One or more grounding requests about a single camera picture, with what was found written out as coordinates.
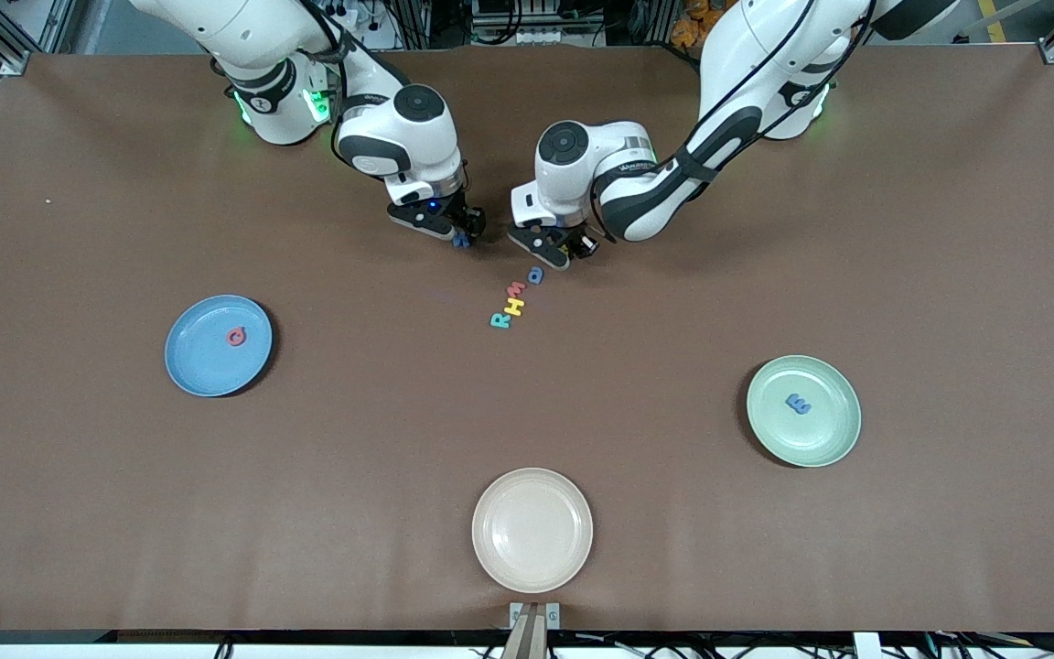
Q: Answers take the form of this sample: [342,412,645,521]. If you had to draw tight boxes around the orange snack bags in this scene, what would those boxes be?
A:
[671,0,720,49]

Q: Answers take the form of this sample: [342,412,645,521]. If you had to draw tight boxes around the dark equipment rack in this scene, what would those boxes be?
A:
[468,0,649,49]

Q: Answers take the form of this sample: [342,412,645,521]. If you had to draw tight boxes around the grey metal mounting bracket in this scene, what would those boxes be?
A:
[509,601,562,632]

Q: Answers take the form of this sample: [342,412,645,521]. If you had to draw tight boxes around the brown table cover mat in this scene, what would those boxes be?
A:
[0,44,1054,632]

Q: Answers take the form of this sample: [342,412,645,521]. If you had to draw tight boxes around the beige camera support post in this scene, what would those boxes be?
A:
[500,604,550,659]

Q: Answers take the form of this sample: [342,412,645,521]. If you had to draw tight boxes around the green plate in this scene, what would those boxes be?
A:
[746,354,863,469]

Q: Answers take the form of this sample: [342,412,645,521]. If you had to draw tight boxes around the blue plate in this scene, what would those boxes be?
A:
[165,294,274,398]

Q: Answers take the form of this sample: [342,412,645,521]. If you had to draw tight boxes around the black table edge rail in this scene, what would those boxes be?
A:
[0,628,1054,647]

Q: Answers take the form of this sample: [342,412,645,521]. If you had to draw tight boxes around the beige plate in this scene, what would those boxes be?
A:
[471,467,595,595]

